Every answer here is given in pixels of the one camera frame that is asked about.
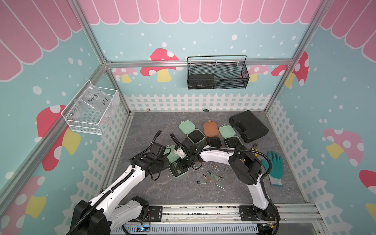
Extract green case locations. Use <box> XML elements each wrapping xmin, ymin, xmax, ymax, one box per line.
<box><xmin>178</xmin><ymin>120</ymin><xmax>205</xmax><ymax>145</ymax></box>
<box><xmin>164</xmin><ymin>146</ymin><xmax>189</xmax><ymax>178</ymax></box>
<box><xmin>218</xmin><ymin>125</ymin><xmax>242</xmax><ymax>148</ymax></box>

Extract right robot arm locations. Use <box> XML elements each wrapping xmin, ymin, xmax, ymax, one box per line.
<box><xmin>172</xmin><ymin>137</ymin><xmax>281</xmax><ymax>222</ymax></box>

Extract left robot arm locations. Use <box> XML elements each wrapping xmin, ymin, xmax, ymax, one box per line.
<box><xmin>67</xmin><ymin>143</ymin><xmax>169</xmax><ymax>235</ymax></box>

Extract green nail clipper low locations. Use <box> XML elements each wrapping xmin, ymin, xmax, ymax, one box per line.
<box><xmin>214</xmin><ymin>183</ymin><xmax>225</xmax><ymax>189</ymax></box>

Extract brown case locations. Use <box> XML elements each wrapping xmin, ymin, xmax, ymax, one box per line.
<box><xmin>203</xmin><ymin>120</ymin><xmax>222</xmax><ymax>148</ymax></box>

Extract black plastic tool case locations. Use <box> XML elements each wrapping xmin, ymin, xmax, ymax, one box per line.
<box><xmin>229</xmin><ymin>110</ymin><xmax>269</xmax><ymax>143</ymax></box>

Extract black box in basket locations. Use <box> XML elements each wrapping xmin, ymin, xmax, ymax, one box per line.
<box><xmin>187</xmin><ymin>74</ymin><xmax>215</xmax><ymax>90</ymax></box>

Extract clear plastic bag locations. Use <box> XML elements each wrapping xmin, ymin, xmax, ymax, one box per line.
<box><xmin>73</xmin><ymin>82</ymin><xmax>120</xmax><ymax>134</ymax></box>

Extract green work glove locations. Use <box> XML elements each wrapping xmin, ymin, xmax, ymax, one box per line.
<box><xmin>267</xmin><ymin>151</ymin><xmax>284</xmax><ymax>187</ymax></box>

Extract yellow handled pliers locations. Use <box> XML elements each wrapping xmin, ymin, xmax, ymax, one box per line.
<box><xmin>251</xmin><ymin>143</ymin><xmax>258</xmax><ymax>151</ymax></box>

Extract white wire wall basket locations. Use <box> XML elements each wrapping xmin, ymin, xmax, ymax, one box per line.
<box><xmin>61</xmin><ymin>80</ymin><xmax>118</xmax><ymax>136</ymax></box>

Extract black wire wall basket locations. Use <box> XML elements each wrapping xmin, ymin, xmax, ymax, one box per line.
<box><xmin>187</xmin><ymin>55</ymin><xmax>250</xmax><ymax>89</ymax></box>

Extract front aluminium rail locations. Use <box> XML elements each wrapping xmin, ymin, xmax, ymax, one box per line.
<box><xmin>79</xmin><ymin>204</ymin><xmax>324</xmax><ymax>225</ymax></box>

